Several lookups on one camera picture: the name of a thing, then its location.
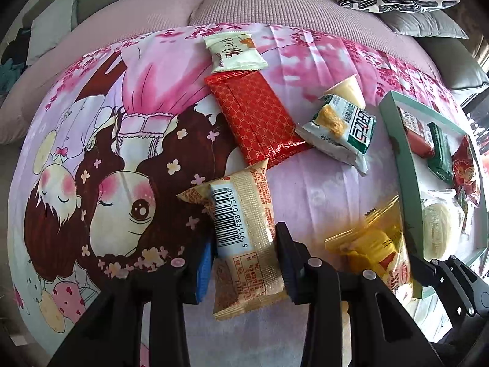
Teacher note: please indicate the printed cartoon blanket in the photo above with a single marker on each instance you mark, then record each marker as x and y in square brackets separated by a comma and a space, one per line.
[95, 95]

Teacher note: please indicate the red patterned snack packet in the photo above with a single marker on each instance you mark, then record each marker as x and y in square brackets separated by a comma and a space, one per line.
[256, 118]

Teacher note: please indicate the yellow zip bag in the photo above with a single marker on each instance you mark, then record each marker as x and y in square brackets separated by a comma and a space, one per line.
[374, 241]

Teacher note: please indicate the cream packet with orange print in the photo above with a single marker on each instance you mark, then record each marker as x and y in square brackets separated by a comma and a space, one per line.
[233, 51]

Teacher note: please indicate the white green snack packet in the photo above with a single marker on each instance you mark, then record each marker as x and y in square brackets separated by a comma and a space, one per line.
[344, 133]
[464, 210]

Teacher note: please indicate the red packet with white label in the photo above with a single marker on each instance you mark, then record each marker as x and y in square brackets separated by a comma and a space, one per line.
[414, 133]

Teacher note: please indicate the pink seat cushion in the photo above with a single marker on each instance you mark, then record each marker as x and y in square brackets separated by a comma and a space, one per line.
[114, 26]
[267, 4]

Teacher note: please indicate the pale jelly cup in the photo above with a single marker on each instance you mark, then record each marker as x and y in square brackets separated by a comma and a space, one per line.
[347, 90]

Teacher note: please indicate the pale white pillow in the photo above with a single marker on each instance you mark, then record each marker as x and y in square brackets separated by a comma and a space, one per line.
[53, 26]

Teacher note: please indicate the grey pillow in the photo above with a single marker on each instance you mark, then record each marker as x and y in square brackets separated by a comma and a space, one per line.
[424, 25]

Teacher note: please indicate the beige barcode snack packet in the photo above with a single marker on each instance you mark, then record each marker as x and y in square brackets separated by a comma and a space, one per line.
[244, 214]

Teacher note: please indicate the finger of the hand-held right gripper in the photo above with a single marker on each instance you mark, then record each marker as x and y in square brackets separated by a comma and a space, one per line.
[424, 271]

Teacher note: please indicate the green cardboard box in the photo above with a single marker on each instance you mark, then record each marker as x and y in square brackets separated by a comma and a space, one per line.
[405, 160]

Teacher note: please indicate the round bun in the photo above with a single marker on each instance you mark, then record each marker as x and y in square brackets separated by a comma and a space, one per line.
[439, 221]

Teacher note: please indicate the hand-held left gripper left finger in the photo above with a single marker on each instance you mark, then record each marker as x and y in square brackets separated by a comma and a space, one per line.
[204, 271]

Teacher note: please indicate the teal cloth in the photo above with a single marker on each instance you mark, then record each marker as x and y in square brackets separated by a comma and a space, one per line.
[9, 78]

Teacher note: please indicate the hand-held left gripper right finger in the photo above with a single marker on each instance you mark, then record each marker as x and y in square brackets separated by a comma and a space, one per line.
[290, 267]

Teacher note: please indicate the dark green small packet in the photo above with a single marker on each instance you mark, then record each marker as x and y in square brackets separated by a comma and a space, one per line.
[439, 153]

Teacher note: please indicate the dark clothes pile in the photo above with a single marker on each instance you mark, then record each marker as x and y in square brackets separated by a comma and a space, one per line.
[15, 46]

